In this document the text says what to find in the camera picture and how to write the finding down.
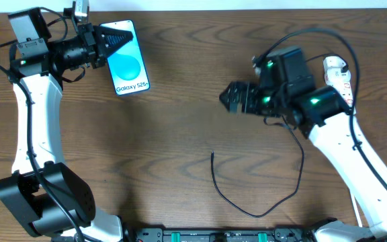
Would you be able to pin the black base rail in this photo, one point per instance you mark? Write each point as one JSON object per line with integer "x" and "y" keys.
{"x": 184, "y": 235}

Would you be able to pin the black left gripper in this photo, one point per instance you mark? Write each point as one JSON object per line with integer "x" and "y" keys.
{"x": 97, "y": 44}

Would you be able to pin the white power strip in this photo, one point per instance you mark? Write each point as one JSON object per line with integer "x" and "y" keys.
{"x": 345, "y": 91}

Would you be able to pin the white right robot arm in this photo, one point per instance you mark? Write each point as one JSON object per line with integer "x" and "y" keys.
{"x": 287, "y": 89}

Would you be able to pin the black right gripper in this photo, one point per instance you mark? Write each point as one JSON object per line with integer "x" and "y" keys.
{"x": 235, "y": 97}

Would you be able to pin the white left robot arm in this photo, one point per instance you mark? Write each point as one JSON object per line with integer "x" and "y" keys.
{"x": 42, "y": 193}

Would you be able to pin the blue Galaxy smartphone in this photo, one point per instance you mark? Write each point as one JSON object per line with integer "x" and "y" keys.
{"x": 126, "y": 65}

